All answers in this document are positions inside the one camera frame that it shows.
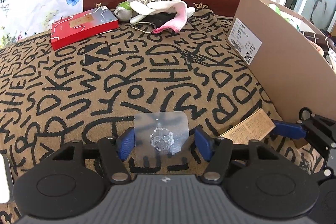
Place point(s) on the brown paper leaflet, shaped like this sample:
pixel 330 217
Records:
pixel 249 127

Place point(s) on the clear clover adhesive hook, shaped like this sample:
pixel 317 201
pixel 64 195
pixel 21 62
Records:
pixel 160 134

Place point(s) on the white rounded tin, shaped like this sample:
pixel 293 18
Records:
pixel 5 179

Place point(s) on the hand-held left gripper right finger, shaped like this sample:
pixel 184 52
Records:
pixel 202 142

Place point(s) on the brown letter print blanket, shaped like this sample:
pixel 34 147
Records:
pixel 157 69

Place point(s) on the black cloth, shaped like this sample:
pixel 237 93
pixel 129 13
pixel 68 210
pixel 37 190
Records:
pixel 162 18

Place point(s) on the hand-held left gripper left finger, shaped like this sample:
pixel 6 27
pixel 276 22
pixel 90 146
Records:
pixel 126 142

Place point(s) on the red and silver flat box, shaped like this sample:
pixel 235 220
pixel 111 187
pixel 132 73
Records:
pixel 78 29

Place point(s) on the large cardboard box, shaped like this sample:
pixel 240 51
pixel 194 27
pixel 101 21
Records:
pixel 275 77

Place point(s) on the white sock with green toe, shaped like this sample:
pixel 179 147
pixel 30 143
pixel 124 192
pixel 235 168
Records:
pixel 126 11

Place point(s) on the white and pink sock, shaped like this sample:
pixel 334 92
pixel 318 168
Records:
pixel 170 10

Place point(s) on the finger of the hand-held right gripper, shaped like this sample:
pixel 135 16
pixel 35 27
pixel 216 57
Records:
pixel 287 129

